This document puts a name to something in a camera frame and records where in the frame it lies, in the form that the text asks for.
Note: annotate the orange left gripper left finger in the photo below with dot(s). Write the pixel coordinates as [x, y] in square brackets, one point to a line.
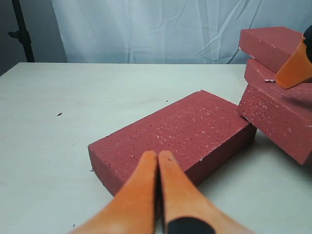
[133, 209]

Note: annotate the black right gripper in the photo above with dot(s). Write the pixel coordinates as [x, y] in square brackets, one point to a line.
[298, 67]

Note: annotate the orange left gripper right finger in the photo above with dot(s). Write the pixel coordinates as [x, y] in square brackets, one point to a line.
[185, 210]

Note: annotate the red brick with white chip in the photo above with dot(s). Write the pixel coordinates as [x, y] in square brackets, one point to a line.
[284, 116]

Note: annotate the white backdrop cloth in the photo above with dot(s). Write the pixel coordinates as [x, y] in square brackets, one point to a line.
[169, 31]

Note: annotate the black tripod stand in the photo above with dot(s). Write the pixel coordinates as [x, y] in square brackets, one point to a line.
[22, 34]

